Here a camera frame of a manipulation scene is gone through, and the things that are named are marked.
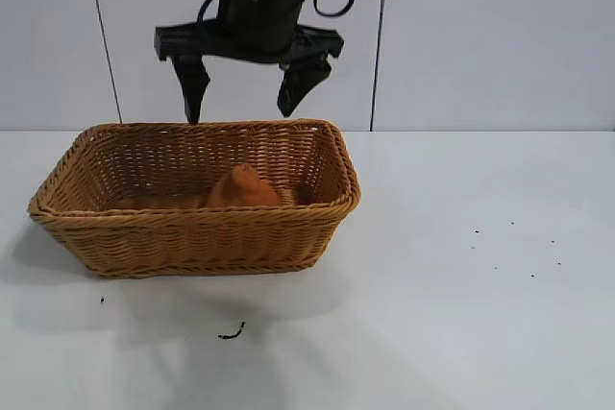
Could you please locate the short black cable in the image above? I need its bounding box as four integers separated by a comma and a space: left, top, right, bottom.
195, 0, 227, 37

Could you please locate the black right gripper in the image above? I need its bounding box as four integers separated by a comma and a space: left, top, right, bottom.
154, 0, 345, 125

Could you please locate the orange fruit with stem nub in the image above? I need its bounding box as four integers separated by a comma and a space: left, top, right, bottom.
207, 163, 283, 210

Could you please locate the brown woven wicker basket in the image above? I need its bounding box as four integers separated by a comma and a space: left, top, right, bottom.
27, 117, 362, 280

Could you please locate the curved black debris piece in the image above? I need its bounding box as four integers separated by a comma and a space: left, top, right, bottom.
217, 322, 247, 340

